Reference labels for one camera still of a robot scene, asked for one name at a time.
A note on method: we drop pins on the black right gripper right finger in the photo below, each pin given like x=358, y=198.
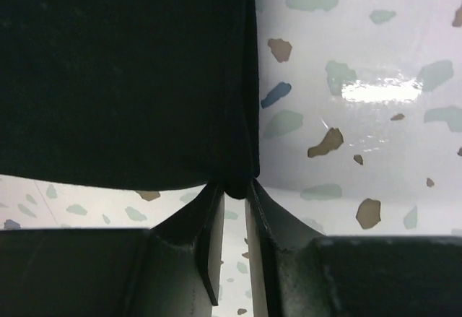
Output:
x=297, y=271

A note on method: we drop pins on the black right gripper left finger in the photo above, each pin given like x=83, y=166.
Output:
x=171, y=269

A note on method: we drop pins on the black t shirt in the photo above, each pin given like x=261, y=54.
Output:
x=148, y=95

